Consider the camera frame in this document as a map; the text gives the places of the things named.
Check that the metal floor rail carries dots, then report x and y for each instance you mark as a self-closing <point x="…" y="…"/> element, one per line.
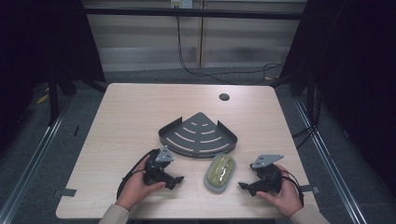
<point x="333" y="168"/>
<point x="29" y="172"/>

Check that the dark grey corner shelf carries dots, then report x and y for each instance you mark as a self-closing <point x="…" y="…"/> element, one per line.
<point x="199" y="137"/>

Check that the white wall socket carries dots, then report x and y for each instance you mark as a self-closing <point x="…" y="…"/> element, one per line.
<point x="181" y="3"/>

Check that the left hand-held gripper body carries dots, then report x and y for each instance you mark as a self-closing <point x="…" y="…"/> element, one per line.
<point x="157" y="172"/>

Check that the person's left hand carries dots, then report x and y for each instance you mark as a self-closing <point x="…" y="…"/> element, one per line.
<point x="134" y="189"/>

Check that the green sponge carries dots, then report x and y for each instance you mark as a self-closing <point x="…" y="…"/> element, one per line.
<point x="214" y="187"/>

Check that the black table grommet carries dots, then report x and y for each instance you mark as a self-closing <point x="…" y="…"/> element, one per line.
<point x="224" y="96"/>

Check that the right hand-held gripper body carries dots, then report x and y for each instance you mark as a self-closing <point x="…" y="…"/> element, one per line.
<point x="268" y="180"/>

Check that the black metal stand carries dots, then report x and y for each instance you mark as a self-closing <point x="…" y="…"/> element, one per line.
<point x="313" y="99"/>
<point x="53" y="102"/>

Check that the black horizontal bar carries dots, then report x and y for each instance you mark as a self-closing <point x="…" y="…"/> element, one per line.
<point x="186" y="13"/>

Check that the black curtain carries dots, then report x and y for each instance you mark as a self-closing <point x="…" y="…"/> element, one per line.
<point x="358" y="77"/>
<point x="46" y="40"/>

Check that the green soap bar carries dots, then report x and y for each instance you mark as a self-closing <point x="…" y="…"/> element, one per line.
<point x="221" y="171"/>

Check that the yellow floor tape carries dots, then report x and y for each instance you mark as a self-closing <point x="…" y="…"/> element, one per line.
<point x="42" y="98"/>

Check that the person's right hand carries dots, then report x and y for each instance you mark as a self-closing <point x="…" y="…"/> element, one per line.
<point x="285" y="197"/>

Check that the grey tape piece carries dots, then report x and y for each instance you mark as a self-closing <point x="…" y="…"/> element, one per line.
<point x="67" y="192"/>
<point x="309" y="188"/>

